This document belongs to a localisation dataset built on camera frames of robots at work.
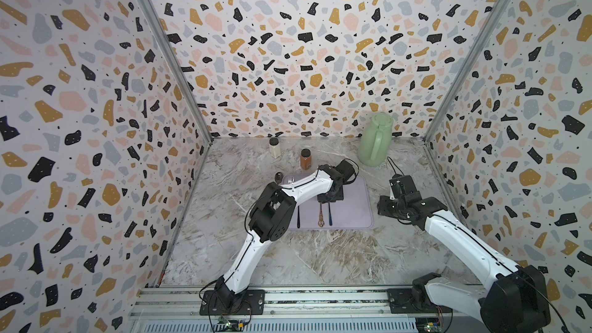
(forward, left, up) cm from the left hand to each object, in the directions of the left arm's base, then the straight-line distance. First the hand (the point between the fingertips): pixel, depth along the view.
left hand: (337, 198), depth 96 cm
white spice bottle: (+25, +28, +4) cm, 38 cm away
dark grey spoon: (+12, +26, -2) cm, 29 cm away
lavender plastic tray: (-5, -6, -3) cm, 9 cm away
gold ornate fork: (-9, +7, -3) cm, 12 cm away
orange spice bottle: (+18, +13, +4) cm, 23 cm away
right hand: (-8, -15, +8) cm, 19 cm away
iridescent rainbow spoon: (-9, +3, -2) cm, 10 cm away
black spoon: (-7, +16, -3) cm, 18 cm away
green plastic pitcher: (+15, -16, +15) cm, 26 cm away
